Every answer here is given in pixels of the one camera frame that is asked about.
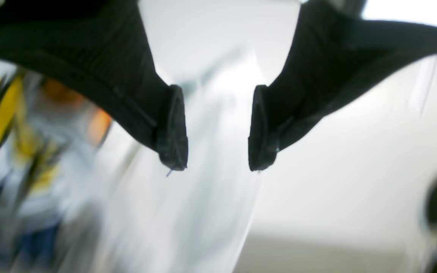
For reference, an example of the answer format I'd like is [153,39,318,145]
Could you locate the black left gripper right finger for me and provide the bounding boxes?
[248,0,437,171]

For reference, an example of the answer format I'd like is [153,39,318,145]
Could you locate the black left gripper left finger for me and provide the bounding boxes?
[0,0,189,171]

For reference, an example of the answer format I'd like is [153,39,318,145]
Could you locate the white printed t-shirt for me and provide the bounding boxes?
[0,49,263,273]

